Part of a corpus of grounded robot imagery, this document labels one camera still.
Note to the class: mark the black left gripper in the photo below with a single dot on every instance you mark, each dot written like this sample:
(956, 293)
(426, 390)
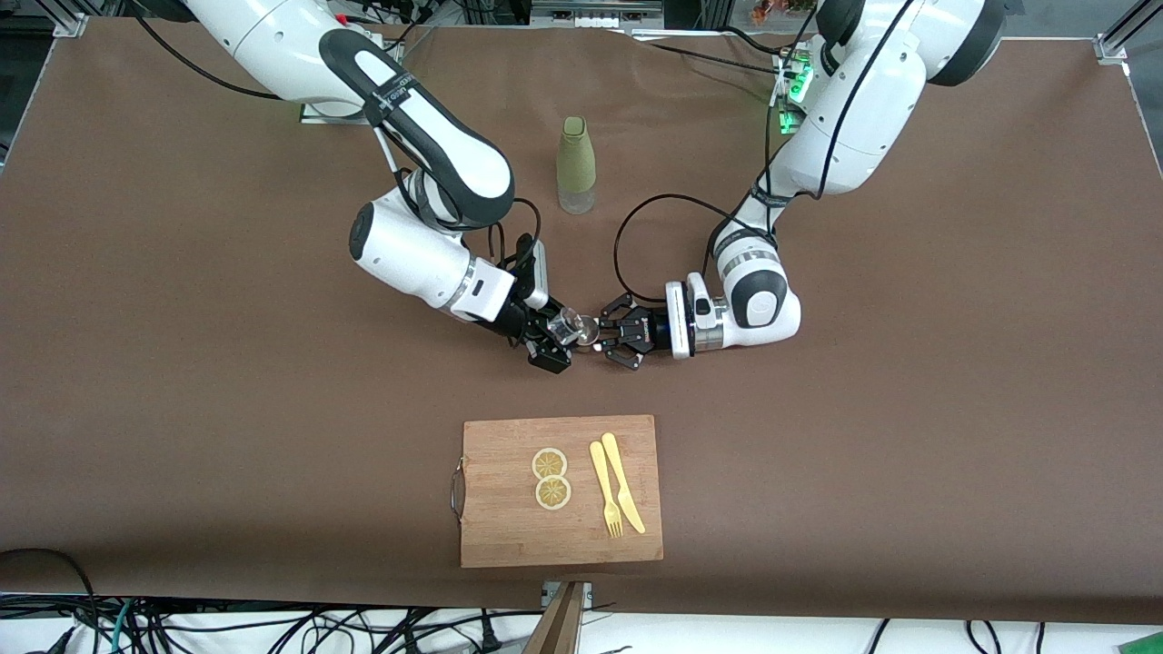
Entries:
(649, 331)

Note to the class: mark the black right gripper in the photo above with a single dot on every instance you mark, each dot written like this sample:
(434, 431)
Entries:
(514, 320)

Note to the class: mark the small clear glass cup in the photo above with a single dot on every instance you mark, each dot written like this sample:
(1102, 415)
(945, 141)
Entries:
(571, 325)

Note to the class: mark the steel double jigger measuring cup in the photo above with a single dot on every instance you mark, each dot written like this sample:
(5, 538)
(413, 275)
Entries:
(592, 332)

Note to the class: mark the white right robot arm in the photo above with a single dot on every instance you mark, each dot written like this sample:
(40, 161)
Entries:
(436, 145)

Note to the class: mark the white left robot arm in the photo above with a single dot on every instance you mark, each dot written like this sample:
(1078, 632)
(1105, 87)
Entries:
(845, 118)

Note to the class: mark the lemon slice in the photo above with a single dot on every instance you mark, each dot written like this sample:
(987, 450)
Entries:
(552, 493)
(550, 463)

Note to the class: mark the yellow plastic knife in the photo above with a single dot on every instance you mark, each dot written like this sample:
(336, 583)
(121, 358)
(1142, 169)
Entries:
(621, 477)

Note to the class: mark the yellow plastic fork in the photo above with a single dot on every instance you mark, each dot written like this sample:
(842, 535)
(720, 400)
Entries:
(601, 481)

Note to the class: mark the glass bottle with green sleeve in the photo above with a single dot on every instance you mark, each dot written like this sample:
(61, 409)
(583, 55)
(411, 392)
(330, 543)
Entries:
(576, 163)

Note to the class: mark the grey power strip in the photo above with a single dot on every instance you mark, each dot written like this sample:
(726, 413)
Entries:
(595, 11)

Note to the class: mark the brown table cover cloth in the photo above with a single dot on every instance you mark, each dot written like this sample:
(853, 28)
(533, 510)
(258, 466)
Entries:
(182, 363)

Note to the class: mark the wooden post with metal bracket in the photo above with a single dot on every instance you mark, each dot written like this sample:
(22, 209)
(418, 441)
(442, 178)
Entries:
(559, 627)

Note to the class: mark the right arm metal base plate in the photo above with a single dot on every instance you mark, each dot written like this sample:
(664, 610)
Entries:
(318, 113)

